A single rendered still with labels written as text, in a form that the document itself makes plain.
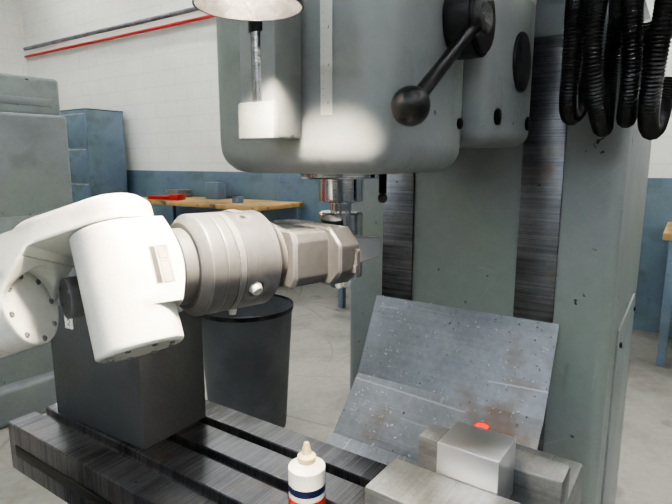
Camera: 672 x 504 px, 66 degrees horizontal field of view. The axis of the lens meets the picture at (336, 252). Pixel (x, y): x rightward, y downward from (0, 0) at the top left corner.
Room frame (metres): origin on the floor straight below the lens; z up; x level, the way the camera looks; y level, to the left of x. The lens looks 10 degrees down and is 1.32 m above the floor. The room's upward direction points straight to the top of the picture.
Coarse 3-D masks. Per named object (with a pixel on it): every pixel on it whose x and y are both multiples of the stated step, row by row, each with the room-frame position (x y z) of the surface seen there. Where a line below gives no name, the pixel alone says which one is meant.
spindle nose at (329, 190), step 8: (320, 184) 0.54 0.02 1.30; (328, 184) 0.53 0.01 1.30; (336, 184) 0.53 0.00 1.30; (344, 184) 0.53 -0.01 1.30; (352, 184) 0.53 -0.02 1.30; (360, 184) 0.54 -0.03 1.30; (320, 192) 0.54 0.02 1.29; (328, 192) 0.53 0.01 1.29; (336, 192) 0.53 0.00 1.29; (344, 192) 0.53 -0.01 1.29; (352, 192) 0.53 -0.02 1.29; (360, 192) 0.54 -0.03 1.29; (320, 200) 0.54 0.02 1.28; (328, 200) 0.53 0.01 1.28; (336, 200) 0.53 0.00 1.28; (344, 200) 0.53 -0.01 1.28; (352, 200) 0.53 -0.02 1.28; (360, 200) 0.54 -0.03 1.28
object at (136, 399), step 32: (64, 320) 0.77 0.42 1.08; (192, 320) 0.77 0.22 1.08; (64, 352) 0.78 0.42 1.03; (160, 352) 0.71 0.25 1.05; (192, 352) 0.76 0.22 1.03; (64, 384) 0.78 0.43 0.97; (96, 384) 0.74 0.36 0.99; (128, 384) 0.69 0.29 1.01; (160, 384) 0.71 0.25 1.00; (192, 384) 0.76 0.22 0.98; (96, 416) 0.74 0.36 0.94; (128, 416) 0.70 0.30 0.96; (160, 416) 0.71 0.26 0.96; (192, 416) 0.76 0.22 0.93
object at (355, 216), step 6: (324, 210) 0.56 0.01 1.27; (354, 210) 0.57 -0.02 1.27; (324, 216) 0.54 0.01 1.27; (330, 216) 0.53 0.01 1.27; (336, 216) 0.53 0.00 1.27; (342, 216) 0.53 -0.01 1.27; (348, 216) 0.53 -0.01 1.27; (354, 216) 0.53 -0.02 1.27; (360, 216) 0.54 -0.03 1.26; (330, 222) 0.53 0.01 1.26; (336, 222) 0.53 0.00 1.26; (342, 222) 0.53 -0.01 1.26; (348, 222) 0.53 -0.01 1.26; (354, 222) 0.54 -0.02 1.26
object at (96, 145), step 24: (72, 120) 7.15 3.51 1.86; (96, 120) 7.12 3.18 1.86; (120, 120) 7.41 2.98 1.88; (72, 144) 7.18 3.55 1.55; (96, 144) 7.09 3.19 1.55; (120, 144) 7.39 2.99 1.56; (72, 168) 7.21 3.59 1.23; (96, 168) 7.07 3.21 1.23; (120, 168) 7.37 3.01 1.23; (72, 192) 7.23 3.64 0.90; (96, 192) 7.05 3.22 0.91; (120, 192) 7.35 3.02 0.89
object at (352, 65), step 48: (336, 0) 0.45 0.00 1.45; (384, 0) 0.44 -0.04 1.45; (432, 0) 0.49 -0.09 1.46; (336, 48) 0.45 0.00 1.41; (384, 48) 0.44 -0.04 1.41; (432, 48) 0.50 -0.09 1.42; (240, 96) 0.51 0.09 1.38; (336, 96) 0.45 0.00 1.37; (384, 96) 0.44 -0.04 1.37; (432, 96) 0.50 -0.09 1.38; (240, 144) 0.51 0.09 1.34; (288, 144) 0.48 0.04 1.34; (336, 144) 0.45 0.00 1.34; (384, 144) 0.44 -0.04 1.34; (432, 144) 0.50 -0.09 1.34
